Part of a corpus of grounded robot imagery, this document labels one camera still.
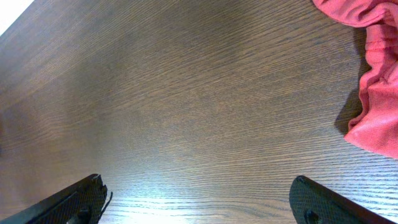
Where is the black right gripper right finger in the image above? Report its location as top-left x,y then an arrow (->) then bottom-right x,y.
289,175 -> 394,224

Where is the red soccer t-shirt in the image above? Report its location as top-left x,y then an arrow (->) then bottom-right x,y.
313,0 -> 397,159

